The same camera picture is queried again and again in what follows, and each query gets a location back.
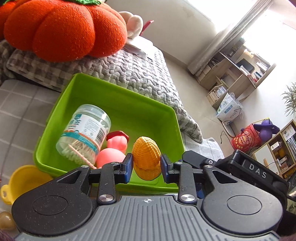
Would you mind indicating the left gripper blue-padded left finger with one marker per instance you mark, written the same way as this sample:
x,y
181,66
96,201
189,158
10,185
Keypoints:
x,y
108,176

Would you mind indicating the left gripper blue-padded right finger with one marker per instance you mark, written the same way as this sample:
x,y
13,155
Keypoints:
x,y
184,176

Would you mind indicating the pink toy pig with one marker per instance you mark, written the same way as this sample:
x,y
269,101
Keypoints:
x,y
115,150

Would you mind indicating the toy corn cob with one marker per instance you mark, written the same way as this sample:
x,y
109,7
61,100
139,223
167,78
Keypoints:
x,y
146,158

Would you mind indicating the cotton swab jar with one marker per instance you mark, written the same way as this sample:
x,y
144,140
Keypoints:
x,y
84,135

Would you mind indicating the tan rubber octopus toy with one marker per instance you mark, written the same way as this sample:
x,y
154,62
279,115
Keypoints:
x,y
6,221

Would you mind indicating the red snack bucket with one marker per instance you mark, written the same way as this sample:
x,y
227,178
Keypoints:
x,y
247,139

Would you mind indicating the purple plush toy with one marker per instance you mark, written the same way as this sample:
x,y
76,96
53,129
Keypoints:
x,y
265,130

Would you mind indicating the white paper shopping bag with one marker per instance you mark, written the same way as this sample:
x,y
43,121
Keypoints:
x,y
229,109

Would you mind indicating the green plastic storage bin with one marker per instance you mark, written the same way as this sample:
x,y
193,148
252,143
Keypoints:
x,y
130,112

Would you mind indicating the yellow toy pot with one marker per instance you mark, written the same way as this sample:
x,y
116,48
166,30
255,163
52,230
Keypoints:
x,y
22,180

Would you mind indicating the wooden shelf desk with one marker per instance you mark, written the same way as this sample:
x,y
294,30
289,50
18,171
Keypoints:
x,y
237,70

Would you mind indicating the grey checked quilt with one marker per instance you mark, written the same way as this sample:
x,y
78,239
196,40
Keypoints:
x,y
149,77

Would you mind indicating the grey curtain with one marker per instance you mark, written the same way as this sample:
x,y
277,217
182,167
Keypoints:
x,y
233,18

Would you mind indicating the right orange pumpkin cushion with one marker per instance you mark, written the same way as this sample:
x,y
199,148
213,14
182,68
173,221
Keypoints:
x,y
62,31

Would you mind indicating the orange pumpkin cushion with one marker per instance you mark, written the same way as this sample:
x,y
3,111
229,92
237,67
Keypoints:
x,y
6,8
62,31

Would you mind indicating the white pink plush toy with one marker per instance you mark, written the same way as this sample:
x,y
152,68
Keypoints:
x,y
134,24

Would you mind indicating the left orange pumpkin cushion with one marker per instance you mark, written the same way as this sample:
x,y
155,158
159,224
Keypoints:
x,y
6,8

